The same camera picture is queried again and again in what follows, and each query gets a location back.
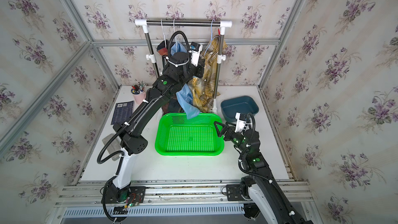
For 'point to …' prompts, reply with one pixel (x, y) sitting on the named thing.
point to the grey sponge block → (114, 145)
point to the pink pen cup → (139, 95)
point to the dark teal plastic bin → (241, 104)
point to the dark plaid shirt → (173, 104)
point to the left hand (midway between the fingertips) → (204, 58)
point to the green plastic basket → (176, 135)
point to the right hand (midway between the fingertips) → (223, 123)
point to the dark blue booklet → (123, 111)
